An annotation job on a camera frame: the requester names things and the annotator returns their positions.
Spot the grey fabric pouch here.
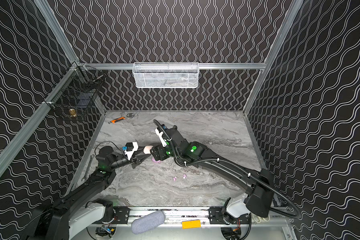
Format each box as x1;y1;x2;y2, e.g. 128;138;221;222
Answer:
131;211;166;235

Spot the white mesh wall basket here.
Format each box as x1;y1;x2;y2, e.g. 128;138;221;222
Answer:
132;62;200;89

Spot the brass fitting in basket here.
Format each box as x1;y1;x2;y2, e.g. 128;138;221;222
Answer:
69;109;77;118

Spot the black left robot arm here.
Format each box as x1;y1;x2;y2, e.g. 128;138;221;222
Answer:
21;143;153;240

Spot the black wire wall basket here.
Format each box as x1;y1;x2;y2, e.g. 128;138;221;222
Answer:
48;66;106;121

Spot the orange handled adjustable wrench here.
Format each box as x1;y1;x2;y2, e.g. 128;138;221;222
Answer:
108;113;135;124

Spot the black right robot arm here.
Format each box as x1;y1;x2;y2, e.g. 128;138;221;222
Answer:
151;120;301;219

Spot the yellow block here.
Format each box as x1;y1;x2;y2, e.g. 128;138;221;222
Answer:
182;220;201;230

